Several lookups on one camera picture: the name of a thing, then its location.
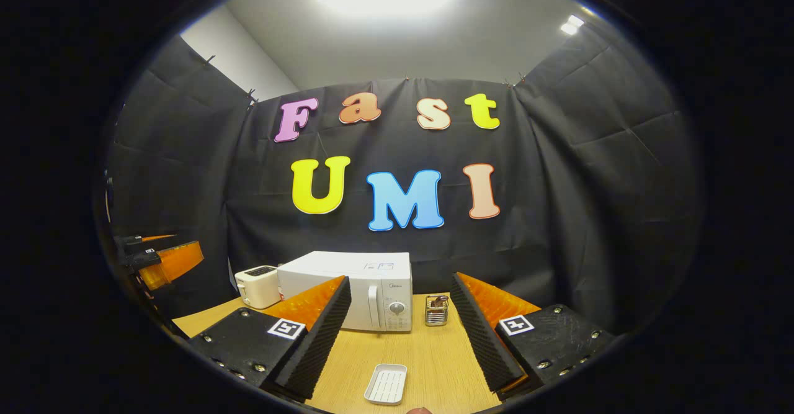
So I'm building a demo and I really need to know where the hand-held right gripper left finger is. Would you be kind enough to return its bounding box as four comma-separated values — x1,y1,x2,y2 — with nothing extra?
188,276,352,402

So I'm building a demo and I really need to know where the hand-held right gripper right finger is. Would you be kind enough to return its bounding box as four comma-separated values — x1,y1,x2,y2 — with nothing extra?
450,271,616,401

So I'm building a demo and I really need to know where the white microwave oven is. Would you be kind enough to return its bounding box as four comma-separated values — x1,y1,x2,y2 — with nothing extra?
277,251,413,333

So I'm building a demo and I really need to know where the white ribbed tray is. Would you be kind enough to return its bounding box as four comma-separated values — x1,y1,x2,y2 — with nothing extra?
364,364,408,406

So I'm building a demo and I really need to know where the white toaster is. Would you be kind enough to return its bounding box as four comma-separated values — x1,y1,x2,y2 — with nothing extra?
235,265,281,310

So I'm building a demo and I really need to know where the metal wire basket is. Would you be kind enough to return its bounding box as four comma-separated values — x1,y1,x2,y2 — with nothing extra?
425,295,449,327

